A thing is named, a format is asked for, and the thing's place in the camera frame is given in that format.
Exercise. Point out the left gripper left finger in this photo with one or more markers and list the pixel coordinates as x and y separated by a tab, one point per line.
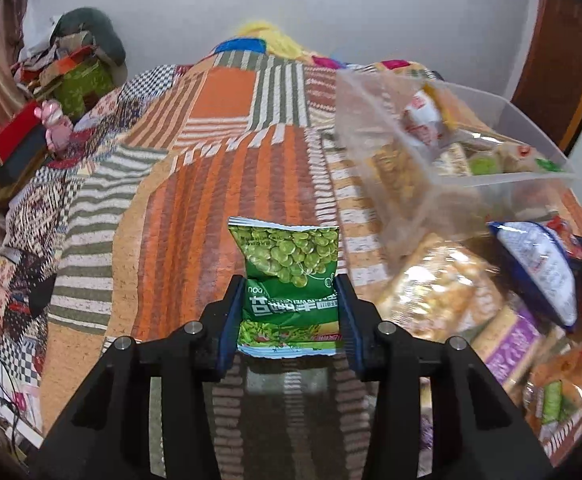
103	432

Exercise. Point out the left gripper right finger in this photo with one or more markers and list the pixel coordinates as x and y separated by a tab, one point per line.
478	433

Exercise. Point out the patchwork striped bed quilt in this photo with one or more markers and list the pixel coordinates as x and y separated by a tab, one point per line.
128	236

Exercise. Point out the orange snack clear bag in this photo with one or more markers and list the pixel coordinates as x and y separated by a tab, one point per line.
400	175

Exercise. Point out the red shoe box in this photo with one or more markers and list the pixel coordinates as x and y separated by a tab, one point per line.
13	133

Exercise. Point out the colourful patch pillow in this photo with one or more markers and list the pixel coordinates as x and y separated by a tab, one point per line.
256	46

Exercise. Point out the green trimmed clear snack pack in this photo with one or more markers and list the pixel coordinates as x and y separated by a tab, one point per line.
492	153

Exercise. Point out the purple label cracker pack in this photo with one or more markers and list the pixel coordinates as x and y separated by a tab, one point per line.
508	345

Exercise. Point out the pink plush toy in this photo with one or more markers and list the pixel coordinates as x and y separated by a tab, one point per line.
58	127

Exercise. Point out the blue white snack bag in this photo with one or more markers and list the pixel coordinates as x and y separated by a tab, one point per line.
538	266

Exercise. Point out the green pea snack bag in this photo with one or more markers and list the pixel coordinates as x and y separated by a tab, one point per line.
290	308

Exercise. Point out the green patterned box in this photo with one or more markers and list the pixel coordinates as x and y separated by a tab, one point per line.
79	90

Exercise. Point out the yellow barcode snack pack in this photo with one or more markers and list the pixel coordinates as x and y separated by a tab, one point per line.
428	119

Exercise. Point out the brown wooden door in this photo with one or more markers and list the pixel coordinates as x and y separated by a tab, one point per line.
550	87

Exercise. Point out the red cartoon chip bag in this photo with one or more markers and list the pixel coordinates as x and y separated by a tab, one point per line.
566	236

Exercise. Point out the clear plastic storage bin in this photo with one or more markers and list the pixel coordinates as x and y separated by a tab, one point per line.
457	205

